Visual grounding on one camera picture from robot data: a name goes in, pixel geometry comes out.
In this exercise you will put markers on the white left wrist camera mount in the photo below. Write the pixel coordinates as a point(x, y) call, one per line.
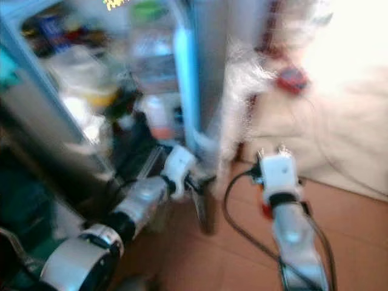
point(180, 168)

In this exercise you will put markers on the grey open fridge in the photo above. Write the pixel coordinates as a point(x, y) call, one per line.
point(48, 127)

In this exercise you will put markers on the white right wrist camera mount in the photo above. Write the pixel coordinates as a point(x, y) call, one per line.
point(279, 173)

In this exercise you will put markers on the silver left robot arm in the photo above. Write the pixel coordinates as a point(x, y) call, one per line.
point(91, 254)

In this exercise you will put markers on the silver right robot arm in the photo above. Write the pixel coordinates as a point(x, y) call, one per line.
point(297, 242)

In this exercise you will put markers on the small white orange bottle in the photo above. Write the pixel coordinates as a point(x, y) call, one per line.
point(159, 118)

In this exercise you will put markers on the teal cloth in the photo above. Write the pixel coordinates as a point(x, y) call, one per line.
point(9, 70)

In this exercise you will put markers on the large clear bottle green cap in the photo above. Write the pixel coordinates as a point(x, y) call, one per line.
point(154, 48)

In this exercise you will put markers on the grey fridge door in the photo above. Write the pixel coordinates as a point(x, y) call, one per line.
point(212, 79)

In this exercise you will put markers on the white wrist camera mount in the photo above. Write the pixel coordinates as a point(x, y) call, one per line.
point(180, 168)
point(279, 173)

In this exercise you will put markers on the red and blue backpack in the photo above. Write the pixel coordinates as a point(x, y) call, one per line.
point(292, 79)

